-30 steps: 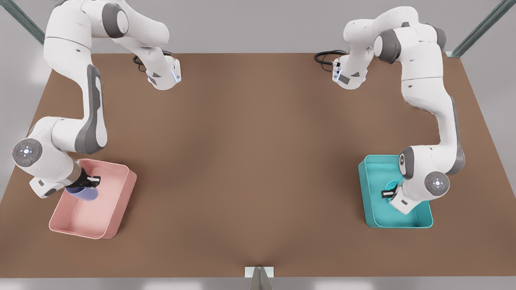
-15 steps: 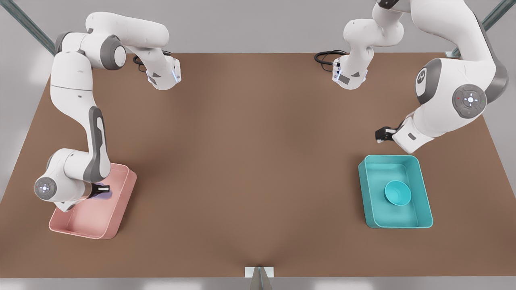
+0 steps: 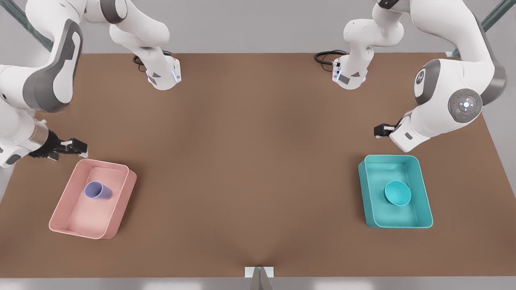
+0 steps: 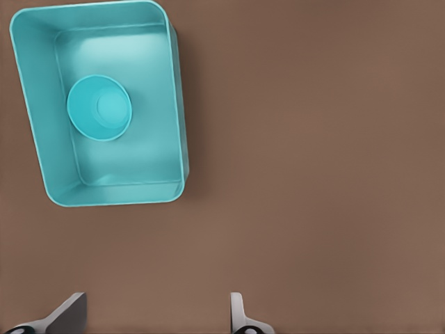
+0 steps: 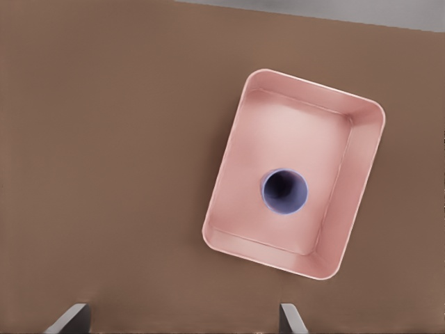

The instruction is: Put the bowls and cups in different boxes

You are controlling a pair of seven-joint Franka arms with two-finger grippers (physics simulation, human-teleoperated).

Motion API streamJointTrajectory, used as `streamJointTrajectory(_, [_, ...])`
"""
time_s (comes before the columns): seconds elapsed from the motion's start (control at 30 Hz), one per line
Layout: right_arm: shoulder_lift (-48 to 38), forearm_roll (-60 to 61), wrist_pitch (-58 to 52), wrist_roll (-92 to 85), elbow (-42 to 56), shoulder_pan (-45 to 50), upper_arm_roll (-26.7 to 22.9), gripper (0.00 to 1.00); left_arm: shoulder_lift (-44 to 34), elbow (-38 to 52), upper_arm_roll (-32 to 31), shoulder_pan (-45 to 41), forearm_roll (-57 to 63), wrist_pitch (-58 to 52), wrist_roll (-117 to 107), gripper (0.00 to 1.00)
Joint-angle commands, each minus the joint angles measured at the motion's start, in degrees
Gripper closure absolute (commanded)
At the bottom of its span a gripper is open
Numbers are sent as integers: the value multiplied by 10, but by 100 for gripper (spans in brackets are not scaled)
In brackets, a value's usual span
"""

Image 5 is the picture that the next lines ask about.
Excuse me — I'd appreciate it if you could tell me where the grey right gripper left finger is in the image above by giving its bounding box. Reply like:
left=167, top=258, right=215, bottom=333
left=44, top=303, right=92, bottom=334

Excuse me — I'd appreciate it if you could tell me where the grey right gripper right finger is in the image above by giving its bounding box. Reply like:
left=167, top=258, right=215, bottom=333
left=280, top=303, right=309, bottom=334

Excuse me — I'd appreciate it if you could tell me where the purple cup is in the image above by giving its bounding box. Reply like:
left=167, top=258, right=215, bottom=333
left=259, top=168, right=309, bottom=216

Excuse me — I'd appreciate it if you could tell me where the pink rectangular box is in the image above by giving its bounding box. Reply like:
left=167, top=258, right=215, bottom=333
left=201, top=67, right=387, bottom=281

